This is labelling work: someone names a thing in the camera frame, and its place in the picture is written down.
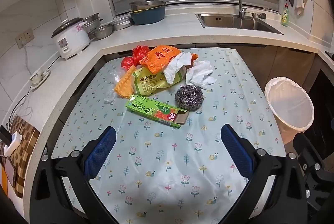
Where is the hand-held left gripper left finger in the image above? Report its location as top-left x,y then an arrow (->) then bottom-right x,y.
31,126 -> 119,224

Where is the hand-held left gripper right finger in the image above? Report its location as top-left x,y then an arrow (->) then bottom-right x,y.
220,123 -> 308,224

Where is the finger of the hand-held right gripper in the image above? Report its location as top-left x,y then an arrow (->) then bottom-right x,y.
294,133 -> 326,175

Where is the waste bin with pink liner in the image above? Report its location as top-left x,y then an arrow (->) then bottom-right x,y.
264,77 -> 315,145

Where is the green cardboard box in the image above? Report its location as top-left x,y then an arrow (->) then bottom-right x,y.
126,95 -> 190,128

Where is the steel wool scrubber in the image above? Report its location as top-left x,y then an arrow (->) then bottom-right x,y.
175,85 -> 204,110

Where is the yellow green plastic package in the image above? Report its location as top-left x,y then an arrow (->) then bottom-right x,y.
131,65 -> 188,97

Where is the white paper towel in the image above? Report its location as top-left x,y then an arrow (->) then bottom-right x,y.
163,52 -> 193,84
186,60 -> 218,89

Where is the orange plastic bag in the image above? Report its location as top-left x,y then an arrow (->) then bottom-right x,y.
139,45 -> 199,75

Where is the floral light blue tablecloth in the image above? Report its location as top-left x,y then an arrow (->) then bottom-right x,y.
51,47 -> 285,224

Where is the orange foam net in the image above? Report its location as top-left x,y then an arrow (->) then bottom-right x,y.
114,65 -> 137,98

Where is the brown checkered cloth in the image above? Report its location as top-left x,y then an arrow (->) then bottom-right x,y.
0,116 -> 41,198

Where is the clear plastic wrap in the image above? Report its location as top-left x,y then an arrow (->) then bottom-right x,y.
104,69 -> 123,104

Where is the white power adapter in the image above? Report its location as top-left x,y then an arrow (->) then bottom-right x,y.
4,133 -> 23,155

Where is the brown wooden cabinet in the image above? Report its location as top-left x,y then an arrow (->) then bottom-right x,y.
216,43 -> 321,94

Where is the white power strip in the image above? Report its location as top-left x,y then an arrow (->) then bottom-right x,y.
29,69 -> 51,89

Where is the red plastic bag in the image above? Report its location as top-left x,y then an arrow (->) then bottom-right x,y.
121,45 -> 152,70

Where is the white rice cooker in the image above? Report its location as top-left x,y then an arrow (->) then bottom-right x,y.
51,18 -> 91,60

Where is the small steel bowl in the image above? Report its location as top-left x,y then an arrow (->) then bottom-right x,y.
92,24 -> 114,40

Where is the stainless steel sink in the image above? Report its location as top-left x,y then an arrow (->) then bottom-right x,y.
196,13 -> 283,35

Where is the stack of steel plates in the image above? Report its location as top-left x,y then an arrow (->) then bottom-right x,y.
112,15 -> 133,31

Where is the stacked steel pot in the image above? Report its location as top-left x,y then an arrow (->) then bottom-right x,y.
83,12 -> 103,33

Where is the green dish soap bottle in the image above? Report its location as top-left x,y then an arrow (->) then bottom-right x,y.
280,3 -> 291,26

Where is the blue plastic basin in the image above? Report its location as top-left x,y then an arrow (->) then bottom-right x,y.
130,4 -> 167,25

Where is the large steel basin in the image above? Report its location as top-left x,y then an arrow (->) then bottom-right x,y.
129,0 -> 167,13

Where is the white cable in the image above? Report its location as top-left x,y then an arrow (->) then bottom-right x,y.
0,106 -> 33,120

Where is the black power cable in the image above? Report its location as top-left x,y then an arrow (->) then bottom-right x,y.
39,56 -> 62,76

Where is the white wall outlet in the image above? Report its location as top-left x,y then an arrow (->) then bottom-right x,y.
16,28 -> 34,49

